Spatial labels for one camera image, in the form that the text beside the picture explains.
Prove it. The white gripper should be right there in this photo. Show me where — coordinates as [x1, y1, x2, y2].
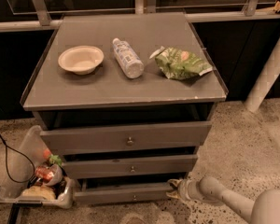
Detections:
[166, 179, 203, 201]

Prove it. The grey bottom drawer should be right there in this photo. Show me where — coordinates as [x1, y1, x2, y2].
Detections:
[74, 173, 185, 204]

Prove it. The grey drawer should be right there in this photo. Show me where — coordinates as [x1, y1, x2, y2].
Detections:
[63, 155, 198, 179]
[74, 173, 185, 204]
[40, 121, 211, 155]

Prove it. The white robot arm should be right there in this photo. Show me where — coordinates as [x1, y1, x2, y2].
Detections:
[166, 176, 280, 224]

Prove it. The grey middle drawer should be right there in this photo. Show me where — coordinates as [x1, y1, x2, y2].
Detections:
[63, 155, 198, 179]

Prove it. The grey top drawer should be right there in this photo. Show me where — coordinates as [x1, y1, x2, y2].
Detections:
[40, 121, 211, 155]

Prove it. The grey drawer cabinet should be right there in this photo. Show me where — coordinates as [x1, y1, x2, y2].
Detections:
[20, 12, 230, 198]

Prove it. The green chip bag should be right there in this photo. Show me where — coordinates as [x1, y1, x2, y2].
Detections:
[150, 47, 213, 80]

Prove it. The green orange toy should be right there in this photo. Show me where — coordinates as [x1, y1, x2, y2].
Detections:
[43, 148, 62, 166]

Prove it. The red can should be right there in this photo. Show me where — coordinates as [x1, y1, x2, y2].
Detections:
[35, 166, 54, 182]

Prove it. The white diagonal pole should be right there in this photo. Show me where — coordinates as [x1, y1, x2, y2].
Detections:
[244, 37, 280, 112]

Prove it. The clear plastic bin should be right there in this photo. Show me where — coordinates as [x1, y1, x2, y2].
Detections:
[0, 125, 73, 208]

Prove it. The clear plastic water bottle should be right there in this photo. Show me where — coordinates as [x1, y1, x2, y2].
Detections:
[112, 38, 145, 79]

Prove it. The beige bread item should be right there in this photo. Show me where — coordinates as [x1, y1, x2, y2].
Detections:
[21, 186, 56, 200]

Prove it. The beige paper bowl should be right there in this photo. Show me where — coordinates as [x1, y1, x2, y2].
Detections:
[58, 46, 105, 76]

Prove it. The grey metal railing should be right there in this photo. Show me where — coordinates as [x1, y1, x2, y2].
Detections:
[0, 0, 280, 32]

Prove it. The black cable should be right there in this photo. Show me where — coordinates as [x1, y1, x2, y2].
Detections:
[0, 122, 36, 184]

